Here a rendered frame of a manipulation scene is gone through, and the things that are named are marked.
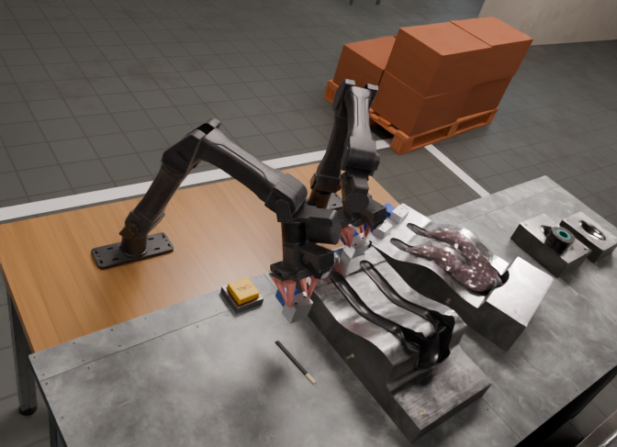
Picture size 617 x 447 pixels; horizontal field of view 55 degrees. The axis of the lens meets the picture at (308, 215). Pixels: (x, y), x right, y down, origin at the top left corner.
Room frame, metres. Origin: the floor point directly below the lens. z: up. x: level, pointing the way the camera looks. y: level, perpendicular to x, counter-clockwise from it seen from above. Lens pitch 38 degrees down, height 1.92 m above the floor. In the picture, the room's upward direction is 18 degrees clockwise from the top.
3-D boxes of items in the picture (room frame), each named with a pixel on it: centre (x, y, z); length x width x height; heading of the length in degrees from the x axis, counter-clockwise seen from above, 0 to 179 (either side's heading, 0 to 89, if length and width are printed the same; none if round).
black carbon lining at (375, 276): (1.05, -0.27, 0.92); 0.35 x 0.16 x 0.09; 48
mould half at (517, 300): (1.35, -0.45, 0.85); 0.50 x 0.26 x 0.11; 65
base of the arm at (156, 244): (1.06, 0.40, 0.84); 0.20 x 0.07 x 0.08; 136
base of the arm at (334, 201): (1.49, -0.02, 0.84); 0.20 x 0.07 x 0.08; 136
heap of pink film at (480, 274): (1.35, -0.44, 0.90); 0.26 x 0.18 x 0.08; 65
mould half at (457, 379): (1.03, -0.27, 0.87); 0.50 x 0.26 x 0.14; 48
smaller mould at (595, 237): (1.77, -0.95, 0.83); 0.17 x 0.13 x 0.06; 48
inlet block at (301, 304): (0.96, -0.01, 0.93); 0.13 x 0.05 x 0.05; 48
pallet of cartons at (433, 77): (4.02, -0.48, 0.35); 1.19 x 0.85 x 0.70; 138
